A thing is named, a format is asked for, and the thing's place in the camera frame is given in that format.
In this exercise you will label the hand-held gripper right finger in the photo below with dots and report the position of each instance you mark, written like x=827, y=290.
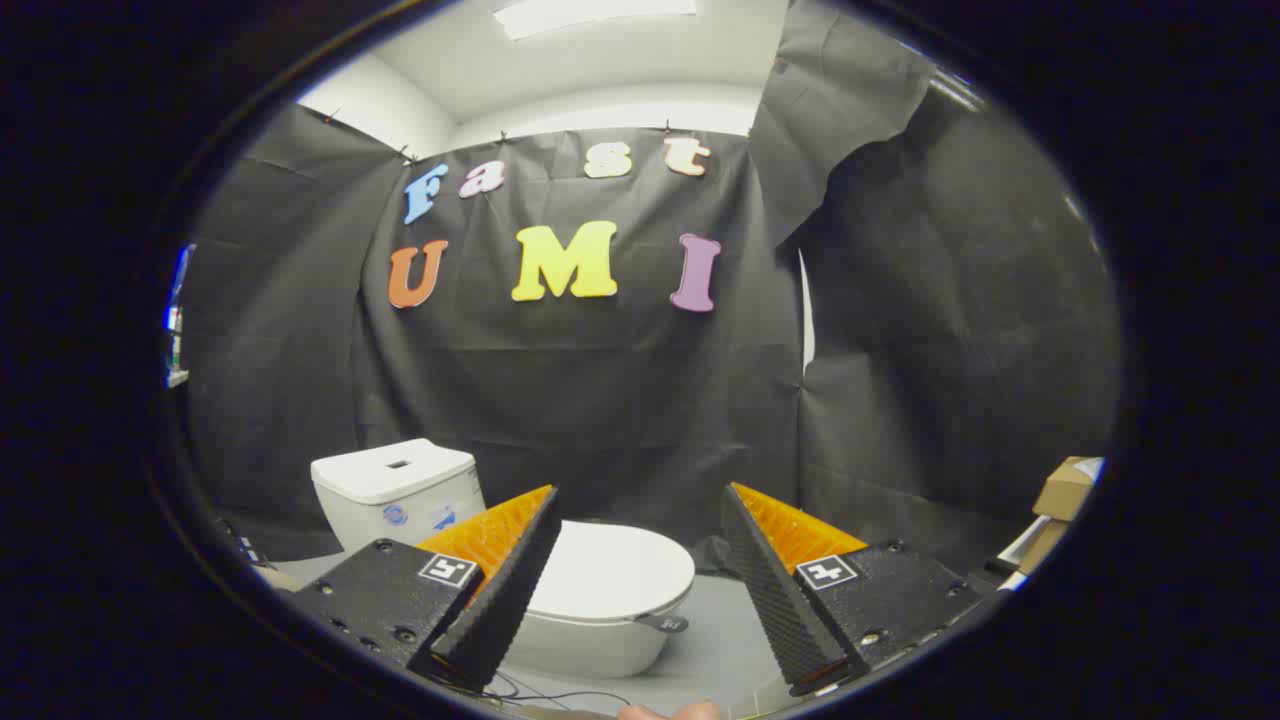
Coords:
x=770, y=590

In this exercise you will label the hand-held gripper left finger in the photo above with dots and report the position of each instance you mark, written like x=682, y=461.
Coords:
x=510, y=590

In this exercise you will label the white toilet lid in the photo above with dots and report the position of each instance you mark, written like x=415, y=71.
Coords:
x=620, y=568

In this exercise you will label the grey lid pull tab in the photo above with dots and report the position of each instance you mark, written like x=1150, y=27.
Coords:
x=662, y=623

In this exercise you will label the black backdrop cloth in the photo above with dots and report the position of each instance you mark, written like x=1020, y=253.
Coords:
x=600, y=400

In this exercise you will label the brown cardboard box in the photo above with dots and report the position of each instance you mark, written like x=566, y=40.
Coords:
x=1065, y=488

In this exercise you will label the cluttered white shelf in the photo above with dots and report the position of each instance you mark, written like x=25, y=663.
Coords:
x=177, y=320

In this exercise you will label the ceiling light panel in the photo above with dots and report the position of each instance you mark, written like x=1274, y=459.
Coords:
x=590, y=14

